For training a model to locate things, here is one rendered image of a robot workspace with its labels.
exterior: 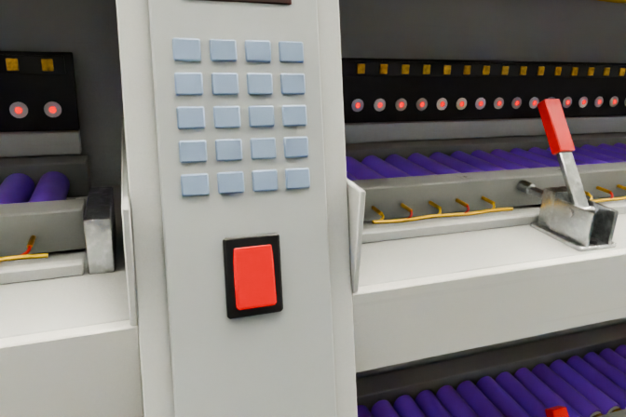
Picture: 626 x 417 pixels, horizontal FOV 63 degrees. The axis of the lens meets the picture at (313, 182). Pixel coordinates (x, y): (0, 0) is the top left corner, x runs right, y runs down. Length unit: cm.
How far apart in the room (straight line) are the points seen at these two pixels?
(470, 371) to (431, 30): 31
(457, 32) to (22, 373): 44
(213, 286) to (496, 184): 22
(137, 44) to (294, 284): 12
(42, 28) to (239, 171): 25
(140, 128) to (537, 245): 23
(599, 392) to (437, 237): 26
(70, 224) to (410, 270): 17
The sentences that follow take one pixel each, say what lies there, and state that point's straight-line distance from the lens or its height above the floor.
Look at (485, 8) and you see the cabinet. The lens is 55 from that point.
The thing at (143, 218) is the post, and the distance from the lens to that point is 21.
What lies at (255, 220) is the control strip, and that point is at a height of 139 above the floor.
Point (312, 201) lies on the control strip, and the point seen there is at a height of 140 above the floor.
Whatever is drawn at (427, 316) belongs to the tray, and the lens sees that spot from 27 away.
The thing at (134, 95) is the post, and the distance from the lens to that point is 22.
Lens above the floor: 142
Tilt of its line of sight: 3 degrees down
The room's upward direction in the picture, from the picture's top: 3 degrees counter-clockwise
